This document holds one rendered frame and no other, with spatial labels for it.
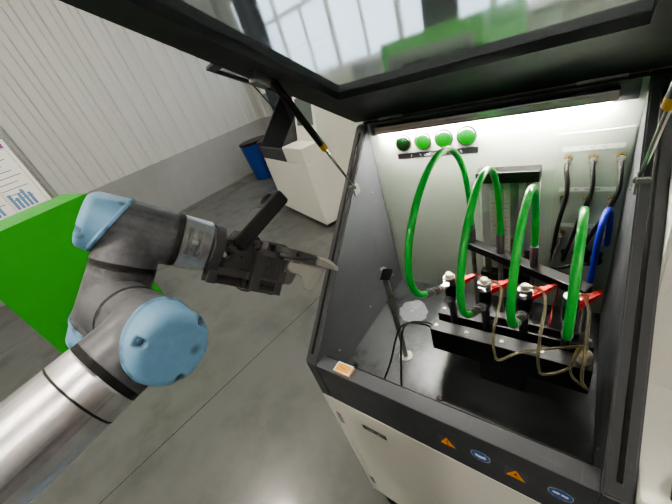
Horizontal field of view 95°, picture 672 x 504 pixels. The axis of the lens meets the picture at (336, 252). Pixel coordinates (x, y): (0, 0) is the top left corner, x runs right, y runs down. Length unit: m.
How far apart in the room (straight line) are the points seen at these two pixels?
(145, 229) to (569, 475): 0.77
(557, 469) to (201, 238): 0.71
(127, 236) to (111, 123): 6.50
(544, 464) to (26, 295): 3.53
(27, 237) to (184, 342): 3.25
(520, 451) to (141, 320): 0.67
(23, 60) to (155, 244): 6.58
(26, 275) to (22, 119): 3.65
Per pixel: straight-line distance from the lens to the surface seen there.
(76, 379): 0.35
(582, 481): 0.76
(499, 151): 0.93
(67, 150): 6.82
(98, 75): 7.04
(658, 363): 0.83
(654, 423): 0.81
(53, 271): 3.60
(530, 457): 0.76
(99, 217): 0.45
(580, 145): 0.90
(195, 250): 0.46
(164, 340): 0.32
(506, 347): 0.85
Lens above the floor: 1.64
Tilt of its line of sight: 31 degrees down
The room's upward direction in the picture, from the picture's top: 19 degrees counter-clockwise
